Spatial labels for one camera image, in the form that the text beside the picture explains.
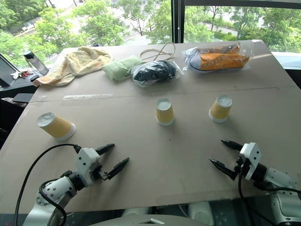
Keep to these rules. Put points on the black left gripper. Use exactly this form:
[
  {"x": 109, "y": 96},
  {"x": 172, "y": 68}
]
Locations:
[{"x": 100, "y": 174}]

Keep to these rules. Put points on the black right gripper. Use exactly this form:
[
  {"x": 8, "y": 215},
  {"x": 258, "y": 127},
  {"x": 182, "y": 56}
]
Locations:
[{"x": 240, "y": 166}]

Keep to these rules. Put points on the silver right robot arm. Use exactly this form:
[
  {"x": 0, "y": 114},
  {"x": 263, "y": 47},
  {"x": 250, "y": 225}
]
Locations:
[{"x": 279, "y": 181}]

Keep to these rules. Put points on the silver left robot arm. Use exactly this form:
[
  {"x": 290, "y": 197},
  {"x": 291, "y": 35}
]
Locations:
[{"x": 57, "y": 188}]

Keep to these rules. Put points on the yellow paper cup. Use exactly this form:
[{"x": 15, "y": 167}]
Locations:
[
  {"x": 164, "y": 114},
  {"x": 57, "y": 127},
  {"x": 220, "y": 110}
]

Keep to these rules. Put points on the white rounded shape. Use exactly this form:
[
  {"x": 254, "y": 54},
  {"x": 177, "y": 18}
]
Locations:
[
  {"x": 137, "y": 212},
  {"x": 202, "y": 213}
]

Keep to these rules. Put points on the clear tape strip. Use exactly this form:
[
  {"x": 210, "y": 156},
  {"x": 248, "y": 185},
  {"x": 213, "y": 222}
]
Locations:
[{"x": 88, "y": 96}]

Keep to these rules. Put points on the grey robot torso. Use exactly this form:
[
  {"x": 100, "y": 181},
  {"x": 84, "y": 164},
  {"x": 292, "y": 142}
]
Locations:
[{"x": 150, "y": 221}]

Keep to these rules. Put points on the folded light green cloth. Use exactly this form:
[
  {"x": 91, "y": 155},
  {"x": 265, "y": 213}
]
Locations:
[{"x": 120, "y": 68}]

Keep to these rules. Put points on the plastic bag of black items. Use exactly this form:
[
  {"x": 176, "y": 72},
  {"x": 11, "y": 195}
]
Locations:
[{"x": 152, "y": 71}]

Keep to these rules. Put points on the bagged orange canvas shoes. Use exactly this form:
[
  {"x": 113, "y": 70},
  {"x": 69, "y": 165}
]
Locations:
[{"x": 218, "y": 60}]

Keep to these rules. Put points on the pale yellow towel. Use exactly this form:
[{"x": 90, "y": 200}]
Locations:
[{"x": 80, "y": 63}]

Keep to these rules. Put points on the small red items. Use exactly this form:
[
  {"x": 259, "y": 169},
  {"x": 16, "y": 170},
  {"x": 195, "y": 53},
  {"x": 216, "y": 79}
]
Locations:
[{"x": 25, "y": 74}]

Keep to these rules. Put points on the clear bottle with black cap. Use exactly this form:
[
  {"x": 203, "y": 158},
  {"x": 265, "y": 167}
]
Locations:
[{"x": 36, "y": 62}]

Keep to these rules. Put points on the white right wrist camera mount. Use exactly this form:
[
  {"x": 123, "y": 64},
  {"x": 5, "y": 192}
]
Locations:
[{"x": 252, "y": 157}]

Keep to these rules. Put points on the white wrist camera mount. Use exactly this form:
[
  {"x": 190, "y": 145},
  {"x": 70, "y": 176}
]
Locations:
[
  {"x": 252, "y": 157},
  {"x": 85, "y": 162}
]

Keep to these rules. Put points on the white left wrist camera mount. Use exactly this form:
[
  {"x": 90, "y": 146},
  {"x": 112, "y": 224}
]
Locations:
[{"x": 85, "y": 162}]

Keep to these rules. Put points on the black window frame post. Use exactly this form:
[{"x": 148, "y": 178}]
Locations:
[{"x": 178, "y": 21}]

